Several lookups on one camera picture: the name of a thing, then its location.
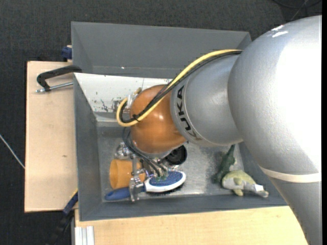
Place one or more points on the pale green plush toy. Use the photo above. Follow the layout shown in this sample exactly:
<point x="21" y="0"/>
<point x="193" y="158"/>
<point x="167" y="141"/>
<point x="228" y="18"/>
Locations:
<point x="238" y="180"/>

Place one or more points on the grey metal bin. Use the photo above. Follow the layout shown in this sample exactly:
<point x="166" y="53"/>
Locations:
<point x="143" y="47"/>

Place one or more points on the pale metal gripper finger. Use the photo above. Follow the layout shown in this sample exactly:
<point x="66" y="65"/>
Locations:
<point x="139" y="175"/>
<point x="135" y="190"/>

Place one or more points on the orange cup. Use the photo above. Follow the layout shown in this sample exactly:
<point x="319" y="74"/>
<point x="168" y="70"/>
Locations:
<point x="120" y="173"/>

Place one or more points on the blue and white brush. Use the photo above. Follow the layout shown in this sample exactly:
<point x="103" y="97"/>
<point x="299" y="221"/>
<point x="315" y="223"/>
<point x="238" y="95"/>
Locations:
<point x="171" y="180"/>

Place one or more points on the black cylinder on white bracket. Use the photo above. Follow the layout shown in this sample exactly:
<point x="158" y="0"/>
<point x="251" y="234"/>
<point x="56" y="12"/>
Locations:
<point x="176" y="155"/>

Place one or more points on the dark green toy dinosaur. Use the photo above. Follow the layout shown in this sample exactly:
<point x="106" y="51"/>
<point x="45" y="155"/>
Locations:
<point x="227" y="163"/>

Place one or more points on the pale wood flat board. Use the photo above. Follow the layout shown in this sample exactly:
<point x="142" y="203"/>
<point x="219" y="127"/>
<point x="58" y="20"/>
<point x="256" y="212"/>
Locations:
<point x="48" y="142"/>

